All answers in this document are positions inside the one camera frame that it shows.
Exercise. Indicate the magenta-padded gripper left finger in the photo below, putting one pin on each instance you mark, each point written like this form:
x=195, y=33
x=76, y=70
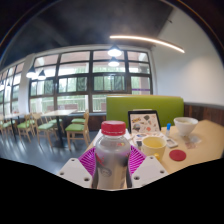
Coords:
x=75, y=171

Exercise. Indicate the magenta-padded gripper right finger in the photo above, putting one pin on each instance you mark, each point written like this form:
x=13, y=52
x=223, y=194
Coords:
x=150, y=170

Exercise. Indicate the clear bottle with red cap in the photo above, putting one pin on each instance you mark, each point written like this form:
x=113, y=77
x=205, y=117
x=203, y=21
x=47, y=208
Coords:
x=111, y=156

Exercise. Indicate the yellow mug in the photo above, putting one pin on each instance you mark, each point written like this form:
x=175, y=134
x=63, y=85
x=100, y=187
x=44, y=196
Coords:
x=154, y=144

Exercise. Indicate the flat round red coaster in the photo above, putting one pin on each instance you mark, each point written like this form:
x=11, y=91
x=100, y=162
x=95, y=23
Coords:
x=177, y=155

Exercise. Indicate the small blue-capped bottle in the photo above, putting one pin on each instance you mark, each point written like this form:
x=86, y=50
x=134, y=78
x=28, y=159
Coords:
x=168, y=130

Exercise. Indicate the black-framed tablet with stickers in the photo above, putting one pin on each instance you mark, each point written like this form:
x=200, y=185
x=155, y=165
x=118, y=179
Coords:
x=144, y=122

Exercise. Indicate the paper receipt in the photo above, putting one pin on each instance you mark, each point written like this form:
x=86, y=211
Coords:
x=193, y=142

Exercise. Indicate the wooden chairs with green seats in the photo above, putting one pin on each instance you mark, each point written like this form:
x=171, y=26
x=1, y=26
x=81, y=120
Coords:
x=43, y=126

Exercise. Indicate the white bowl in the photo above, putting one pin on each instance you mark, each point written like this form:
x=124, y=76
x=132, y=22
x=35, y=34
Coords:
x=186, y=126

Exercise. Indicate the wooden dining table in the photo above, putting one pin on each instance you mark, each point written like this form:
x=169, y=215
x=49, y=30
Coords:
x=60, y=112
x=11, y=115

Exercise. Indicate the green upholstered bench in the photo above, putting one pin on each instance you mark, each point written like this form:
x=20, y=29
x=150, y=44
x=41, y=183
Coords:
x=146, y=103

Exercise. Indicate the black pendant ceiling lamps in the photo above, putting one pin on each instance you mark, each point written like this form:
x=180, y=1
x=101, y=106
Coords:
x=114, y=52

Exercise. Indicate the curved linear ceiling light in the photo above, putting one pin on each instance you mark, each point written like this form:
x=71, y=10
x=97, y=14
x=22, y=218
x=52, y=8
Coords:
x=146, y=40

